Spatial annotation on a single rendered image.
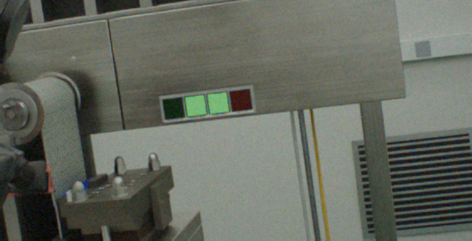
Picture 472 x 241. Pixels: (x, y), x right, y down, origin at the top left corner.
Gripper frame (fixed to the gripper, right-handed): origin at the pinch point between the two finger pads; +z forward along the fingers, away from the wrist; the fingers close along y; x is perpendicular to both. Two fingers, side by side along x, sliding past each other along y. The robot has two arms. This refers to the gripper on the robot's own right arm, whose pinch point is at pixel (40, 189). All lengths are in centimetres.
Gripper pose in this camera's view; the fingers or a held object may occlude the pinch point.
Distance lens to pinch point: 215.1
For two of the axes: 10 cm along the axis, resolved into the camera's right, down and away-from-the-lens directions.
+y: 9.7, -1.3, -2.0
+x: -0.4, -9.2, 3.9
